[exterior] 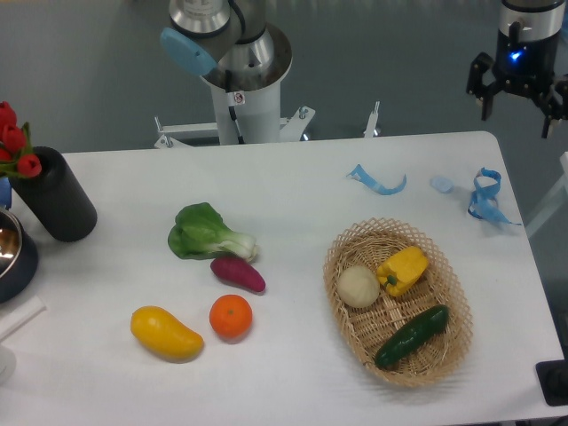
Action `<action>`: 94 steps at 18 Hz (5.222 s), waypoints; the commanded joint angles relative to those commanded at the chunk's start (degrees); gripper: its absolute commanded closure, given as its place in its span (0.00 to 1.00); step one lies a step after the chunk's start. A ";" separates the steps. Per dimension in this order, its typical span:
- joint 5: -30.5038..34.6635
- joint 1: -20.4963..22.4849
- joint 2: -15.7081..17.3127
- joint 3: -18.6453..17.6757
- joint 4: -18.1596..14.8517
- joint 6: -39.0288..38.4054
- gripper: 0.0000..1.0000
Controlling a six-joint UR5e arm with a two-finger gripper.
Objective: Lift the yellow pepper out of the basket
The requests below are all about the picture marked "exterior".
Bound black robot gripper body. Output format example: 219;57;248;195
490;32;567;98

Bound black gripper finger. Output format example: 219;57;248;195
466;52;503;121
532;77;567;138

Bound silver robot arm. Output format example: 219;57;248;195
160;1;567;145

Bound yellow bell pepper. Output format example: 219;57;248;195
375;246;430;297

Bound woven wicker basket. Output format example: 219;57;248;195
323;218;473;387

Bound silver robot wrist segment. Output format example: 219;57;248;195
498;0;566;43

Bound curled blue tape ribbon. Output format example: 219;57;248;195
467;168;522;225

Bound small blue tape piece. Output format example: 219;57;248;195
430;176;454;193

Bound blue tape strip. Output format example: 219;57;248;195
345;163;407;196

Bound green cucumber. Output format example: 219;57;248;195
374;304;449;369

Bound white steamed bun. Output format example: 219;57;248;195
337;265;380;308

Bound black device at table corner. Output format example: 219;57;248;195
535;359;568;406

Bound purple sweet potato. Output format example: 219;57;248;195
210;256;266;293

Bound green bok choy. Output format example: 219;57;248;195
167;202;258;261

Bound orange fruit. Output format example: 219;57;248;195
209;295;253;340

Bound yellow mango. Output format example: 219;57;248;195
130;305;204;361

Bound black cylindrical vase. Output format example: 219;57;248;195
9;146;98;242

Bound red tulip flowers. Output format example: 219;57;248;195
1;101;42;179

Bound metal bowl with dark rim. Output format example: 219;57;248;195
1;209;39;304

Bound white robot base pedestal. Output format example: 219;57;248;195
154;73;381;150

